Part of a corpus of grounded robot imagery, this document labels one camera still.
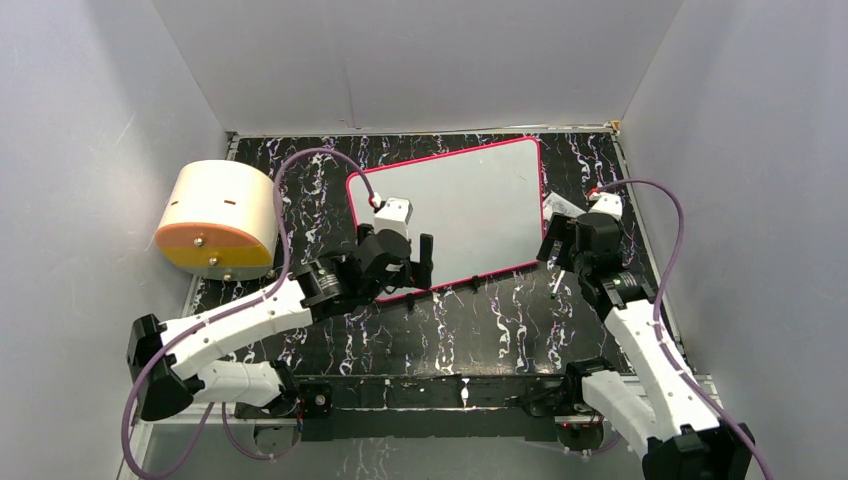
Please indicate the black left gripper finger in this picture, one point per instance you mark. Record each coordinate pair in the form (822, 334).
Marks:
(365, 234)
(420, 271)

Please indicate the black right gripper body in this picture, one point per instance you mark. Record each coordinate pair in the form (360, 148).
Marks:
(579, 262)

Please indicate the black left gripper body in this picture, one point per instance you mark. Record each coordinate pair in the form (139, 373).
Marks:
(399, 280)

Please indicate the pink framed whiteboard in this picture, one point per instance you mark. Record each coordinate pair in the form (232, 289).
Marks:
(481, 205)

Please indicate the green white marker pen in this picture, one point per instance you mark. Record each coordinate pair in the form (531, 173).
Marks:
(557, 284)

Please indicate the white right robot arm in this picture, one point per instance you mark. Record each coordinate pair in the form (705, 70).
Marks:
(674, 431)

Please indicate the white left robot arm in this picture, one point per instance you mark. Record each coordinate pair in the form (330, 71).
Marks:
(178, 362)

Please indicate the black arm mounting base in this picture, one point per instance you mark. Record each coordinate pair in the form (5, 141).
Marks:
(535, 407)

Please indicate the white printed plastic package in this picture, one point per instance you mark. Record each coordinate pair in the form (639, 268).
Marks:
(554, 203)

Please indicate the beige cylindrical drum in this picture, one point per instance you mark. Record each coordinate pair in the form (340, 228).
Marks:
(220, 222)

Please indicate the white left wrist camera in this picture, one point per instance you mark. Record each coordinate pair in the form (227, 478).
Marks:
(394, 215)

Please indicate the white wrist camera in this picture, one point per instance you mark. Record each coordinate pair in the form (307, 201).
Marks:
(394, 215)
(606, 203)

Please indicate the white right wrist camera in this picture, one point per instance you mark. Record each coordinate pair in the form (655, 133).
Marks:
(606, 203)

